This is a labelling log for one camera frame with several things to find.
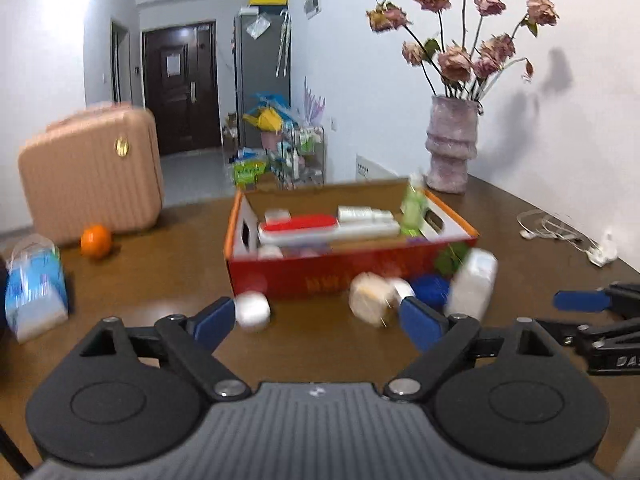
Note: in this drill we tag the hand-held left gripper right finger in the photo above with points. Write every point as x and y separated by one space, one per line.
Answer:
420 324

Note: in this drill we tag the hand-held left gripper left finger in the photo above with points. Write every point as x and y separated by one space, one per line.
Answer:
217 321

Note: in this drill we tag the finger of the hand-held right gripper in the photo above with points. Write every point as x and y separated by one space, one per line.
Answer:
580 300
560 331

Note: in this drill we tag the purple blue plastic cap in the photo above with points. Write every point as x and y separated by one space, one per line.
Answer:
430 290

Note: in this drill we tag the white round cap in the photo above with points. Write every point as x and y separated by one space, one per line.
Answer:
252 310

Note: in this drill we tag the beige cube adapter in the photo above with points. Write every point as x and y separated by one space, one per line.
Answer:
370 300

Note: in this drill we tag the white translucent plastic container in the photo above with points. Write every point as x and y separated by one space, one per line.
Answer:
472 285

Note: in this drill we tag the red cardboard box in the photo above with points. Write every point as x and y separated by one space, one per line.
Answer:
310 275

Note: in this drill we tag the green tube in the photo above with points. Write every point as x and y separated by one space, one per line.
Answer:
412 207

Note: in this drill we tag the red and white lint brush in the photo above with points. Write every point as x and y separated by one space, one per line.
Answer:
300 222

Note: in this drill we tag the crumpled white tissue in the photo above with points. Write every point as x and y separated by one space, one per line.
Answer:
602 255

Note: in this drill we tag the orange fruit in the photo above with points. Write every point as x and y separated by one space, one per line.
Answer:
96 241

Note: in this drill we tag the green white package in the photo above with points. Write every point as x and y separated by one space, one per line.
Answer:
250 170

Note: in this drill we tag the white flat board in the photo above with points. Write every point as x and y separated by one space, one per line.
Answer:
372 167

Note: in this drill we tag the pink grey ceramic vase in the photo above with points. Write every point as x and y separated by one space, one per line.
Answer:
452 145

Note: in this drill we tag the blue white tissue pack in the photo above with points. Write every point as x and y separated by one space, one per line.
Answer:
35 290

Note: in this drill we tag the metal storage rack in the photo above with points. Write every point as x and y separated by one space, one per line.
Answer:
300 155

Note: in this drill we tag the pink suitcase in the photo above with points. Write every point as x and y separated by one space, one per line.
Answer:
90 180

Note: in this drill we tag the yellow watering can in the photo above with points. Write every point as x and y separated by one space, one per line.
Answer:
267 119

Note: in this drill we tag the dark brown entrance door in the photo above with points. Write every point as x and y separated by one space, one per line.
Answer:
180 110

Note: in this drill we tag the purple decorative plant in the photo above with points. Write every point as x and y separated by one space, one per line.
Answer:
315 102

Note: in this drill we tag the grey refrigerator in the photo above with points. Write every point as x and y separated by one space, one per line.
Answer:
260 85

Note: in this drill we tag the white paper notice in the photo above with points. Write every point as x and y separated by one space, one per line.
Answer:
173 65

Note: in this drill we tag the bunch of dried roses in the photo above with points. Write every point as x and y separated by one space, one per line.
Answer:
455 62

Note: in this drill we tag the grey interior door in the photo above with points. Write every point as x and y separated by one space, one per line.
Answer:
121 65

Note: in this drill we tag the white hanging bundle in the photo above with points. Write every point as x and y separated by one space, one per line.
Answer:
284 45

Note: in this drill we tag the clear plastic bag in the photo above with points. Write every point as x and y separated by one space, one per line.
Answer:
260 26

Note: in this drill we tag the yellow box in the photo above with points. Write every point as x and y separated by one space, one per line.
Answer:
267 0

